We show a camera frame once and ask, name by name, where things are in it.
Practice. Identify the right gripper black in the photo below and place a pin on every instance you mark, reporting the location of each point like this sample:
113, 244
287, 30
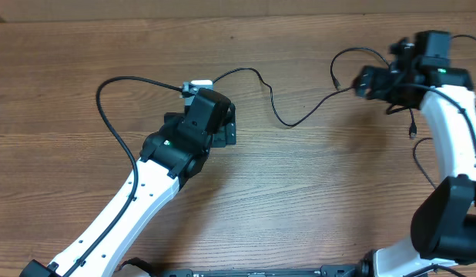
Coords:
380, 76

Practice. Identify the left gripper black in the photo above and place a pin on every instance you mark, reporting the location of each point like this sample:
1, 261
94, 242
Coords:
227, 132

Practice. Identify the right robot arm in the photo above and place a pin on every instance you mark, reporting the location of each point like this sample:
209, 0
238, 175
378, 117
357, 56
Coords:
443, 232

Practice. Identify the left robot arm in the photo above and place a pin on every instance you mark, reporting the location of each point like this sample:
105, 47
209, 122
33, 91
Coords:
167, 160

